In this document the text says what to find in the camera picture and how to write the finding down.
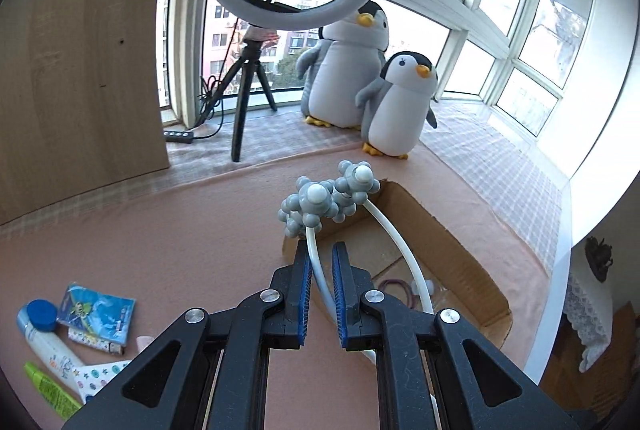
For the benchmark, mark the black power strip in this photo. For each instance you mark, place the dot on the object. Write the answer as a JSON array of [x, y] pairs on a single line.
[[180, 137]]

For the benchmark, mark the white lace cloth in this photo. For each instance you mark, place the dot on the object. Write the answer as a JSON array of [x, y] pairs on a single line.
[[590, 310]]

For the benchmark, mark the small pink object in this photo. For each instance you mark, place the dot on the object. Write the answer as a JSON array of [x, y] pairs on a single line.
[[143, 344]]

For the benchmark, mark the small penguin plush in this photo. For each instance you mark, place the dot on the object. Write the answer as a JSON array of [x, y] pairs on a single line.
[[400, 114]]

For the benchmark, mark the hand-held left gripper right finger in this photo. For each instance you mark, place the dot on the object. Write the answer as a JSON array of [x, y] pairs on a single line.
[[340, 300]]

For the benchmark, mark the black tripod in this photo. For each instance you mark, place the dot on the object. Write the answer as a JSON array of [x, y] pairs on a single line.
[[243, 84]]

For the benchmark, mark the dark figurine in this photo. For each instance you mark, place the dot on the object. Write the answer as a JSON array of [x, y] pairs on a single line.
[[600, 255]]

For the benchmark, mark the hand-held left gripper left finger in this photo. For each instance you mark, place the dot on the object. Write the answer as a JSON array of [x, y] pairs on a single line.
[[302, 300]]

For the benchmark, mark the large penguin plush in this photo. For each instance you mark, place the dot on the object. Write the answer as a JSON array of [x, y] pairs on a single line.
[[345, 74]]

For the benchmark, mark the green tube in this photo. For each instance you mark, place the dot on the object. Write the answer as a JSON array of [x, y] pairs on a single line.
[[50, 390]]

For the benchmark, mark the patterned lighter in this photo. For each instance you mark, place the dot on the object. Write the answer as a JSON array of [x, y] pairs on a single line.
[[92, 341]]

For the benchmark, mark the blue printed packet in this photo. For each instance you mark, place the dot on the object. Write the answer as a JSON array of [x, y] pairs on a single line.
[[97, 315]]

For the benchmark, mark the white patterned tube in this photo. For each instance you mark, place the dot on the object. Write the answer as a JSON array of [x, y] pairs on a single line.
[[52, 350]]

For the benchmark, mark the cardboard box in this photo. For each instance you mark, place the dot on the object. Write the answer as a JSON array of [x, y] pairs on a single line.
[[465, 270]]

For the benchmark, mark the light wooden board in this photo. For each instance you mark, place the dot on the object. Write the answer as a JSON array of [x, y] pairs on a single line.
[[85, 59]]

